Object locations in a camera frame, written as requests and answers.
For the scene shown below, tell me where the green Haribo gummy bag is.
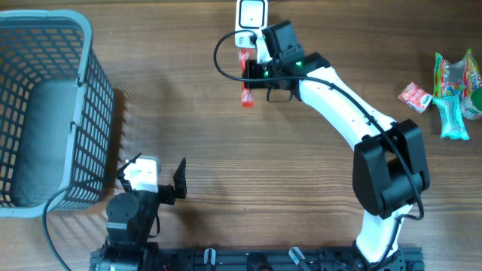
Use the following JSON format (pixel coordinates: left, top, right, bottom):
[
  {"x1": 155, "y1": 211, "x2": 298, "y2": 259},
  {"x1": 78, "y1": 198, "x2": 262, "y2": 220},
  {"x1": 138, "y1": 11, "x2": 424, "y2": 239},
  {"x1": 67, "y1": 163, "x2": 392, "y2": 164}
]
[{"x1": 433, "y1": 49, "x2": 481, "y2": 99}]

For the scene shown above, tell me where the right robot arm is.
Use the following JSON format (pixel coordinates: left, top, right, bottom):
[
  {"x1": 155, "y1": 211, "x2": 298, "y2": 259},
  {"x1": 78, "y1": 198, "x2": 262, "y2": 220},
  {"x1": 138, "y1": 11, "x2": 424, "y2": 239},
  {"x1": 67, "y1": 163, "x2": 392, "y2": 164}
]
[{"x1": 234, "y1": 20, "x2": 430, "y2": 270}]

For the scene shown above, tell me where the red stick sachet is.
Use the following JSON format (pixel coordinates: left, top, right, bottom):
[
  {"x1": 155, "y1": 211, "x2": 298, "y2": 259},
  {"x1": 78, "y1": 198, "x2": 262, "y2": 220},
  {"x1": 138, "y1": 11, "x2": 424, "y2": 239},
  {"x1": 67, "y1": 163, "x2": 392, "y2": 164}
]
[{"x1": 238, "y1": 48, "x2": 254, "y2": 108}]

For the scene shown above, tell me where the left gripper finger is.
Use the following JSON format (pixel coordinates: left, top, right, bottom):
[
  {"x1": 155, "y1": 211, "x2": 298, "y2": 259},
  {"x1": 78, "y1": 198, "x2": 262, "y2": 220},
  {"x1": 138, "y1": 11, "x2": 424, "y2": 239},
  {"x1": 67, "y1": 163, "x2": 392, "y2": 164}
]
[
  {"x1": 173, "y1": 158, "x2": 187, "y2": 199},
  {"x1": 116, "y1": 153, "x2": 142, "y2": 179}
]

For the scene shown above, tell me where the white barcode scanner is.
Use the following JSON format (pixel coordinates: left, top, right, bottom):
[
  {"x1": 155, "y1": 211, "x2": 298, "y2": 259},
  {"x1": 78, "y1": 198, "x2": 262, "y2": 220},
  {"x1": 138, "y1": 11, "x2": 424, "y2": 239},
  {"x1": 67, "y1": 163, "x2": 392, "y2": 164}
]
[{"x1": 234, "y1": 0, "x2": 269, "y2": 48}]

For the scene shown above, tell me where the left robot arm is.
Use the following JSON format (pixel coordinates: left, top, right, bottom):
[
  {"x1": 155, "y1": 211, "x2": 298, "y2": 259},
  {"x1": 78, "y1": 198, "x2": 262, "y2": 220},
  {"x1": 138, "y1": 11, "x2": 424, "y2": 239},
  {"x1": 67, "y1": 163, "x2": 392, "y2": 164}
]
[{"x1": 89, "y1": 154, "x2": 187, "y2": 271}]

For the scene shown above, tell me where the light blue tissue pack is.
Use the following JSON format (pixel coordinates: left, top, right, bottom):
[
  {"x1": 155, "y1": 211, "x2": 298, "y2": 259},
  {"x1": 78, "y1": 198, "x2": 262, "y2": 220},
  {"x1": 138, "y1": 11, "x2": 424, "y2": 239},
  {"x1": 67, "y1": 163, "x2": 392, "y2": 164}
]
[{"x1": 432, "y1": 96, "x2": 470, "y2": 140}]

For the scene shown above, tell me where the small red candy box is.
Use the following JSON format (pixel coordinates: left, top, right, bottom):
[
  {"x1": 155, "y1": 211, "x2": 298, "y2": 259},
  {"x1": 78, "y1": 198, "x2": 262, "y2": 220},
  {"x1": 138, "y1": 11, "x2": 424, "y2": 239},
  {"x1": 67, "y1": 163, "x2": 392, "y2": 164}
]
[{"x1": 398, "y1": 82, "x2": 433, "y2": 113}]

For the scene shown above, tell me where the grey plastic shopping basket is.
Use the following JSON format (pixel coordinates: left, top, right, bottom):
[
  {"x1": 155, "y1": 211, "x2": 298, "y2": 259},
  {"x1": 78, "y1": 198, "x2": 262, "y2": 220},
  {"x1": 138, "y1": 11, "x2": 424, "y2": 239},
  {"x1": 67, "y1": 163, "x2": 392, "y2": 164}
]
[{"x1": 1, "y1": 10, "x2": 114, "y2": 218}]

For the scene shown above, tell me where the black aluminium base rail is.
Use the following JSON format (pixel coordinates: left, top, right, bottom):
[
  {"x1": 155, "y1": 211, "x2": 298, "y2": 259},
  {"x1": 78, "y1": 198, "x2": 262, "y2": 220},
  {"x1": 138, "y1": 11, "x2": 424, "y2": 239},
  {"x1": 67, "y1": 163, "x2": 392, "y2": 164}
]
[{"x1": 89, "y1": 246, "x2": 426, "y2": 271}]

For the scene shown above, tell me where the green lid jar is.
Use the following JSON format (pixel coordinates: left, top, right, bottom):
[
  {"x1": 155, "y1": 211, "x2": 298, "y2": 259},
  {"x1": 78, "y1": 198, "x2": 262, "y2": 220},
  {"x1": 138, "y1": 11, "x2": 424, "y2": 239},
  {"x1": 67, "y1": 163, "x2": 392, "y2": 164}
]
[{"x1": 460, "y1": 87, "x2": 482, "y2": 120}]

